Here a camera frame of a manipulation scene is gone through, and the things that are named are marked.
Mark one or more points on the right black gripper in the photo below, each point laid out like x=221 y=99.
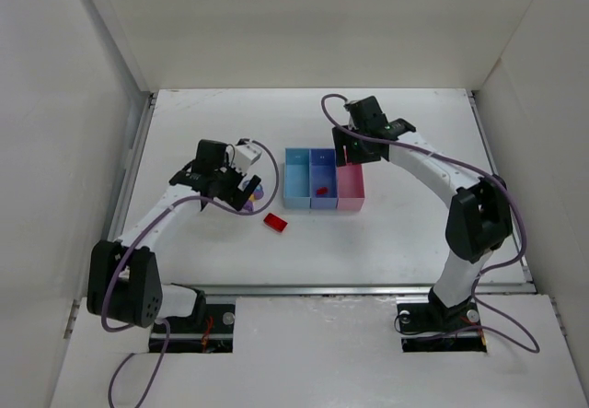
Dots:
x=357 y=148

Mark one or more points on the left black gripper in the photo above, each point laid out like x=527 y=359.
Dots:
x=235 y=189

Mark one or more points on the purple yellow lego flower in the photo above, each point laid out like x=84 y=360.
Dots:
x=257 y=195

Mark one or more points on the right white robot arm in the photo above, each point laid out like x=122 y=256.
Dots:
x=479 y=218

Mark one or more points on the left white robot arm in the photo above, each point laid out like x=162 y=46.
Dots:
x=124 y=286

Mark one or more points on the large red lego brick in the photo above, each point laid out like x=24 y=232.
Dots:
x=275 y=223

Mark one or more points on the pink container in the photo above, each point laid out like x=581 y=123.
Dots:
x=350 y=188

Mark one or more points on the dark blue container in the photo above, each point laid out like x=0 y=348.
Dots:
x=323 y=173

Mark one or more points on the light blue container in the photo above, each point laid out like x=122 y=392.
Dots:
x=296 y=179

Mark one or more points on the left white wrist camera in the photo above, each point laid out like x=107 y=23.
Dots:
x=243 y=155

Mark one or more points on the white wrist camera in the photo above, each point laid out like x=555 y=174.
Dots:
x=243 y=155
x=352 y=108

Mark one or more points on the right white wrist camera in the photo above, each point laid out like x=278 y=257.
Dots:
x=352 y=108

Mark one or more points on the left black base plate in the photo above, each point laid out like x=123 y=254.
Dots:
x=210 y=331

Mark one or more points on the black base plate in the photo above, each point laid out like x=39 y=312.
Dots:
x=424 y=330
x=210 y=331

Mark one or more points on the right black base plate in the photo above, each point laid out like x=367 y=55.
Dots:
x=424 y=330

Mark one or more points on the aluminium rail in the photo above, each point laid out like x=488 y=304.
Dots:
x=352 y=290

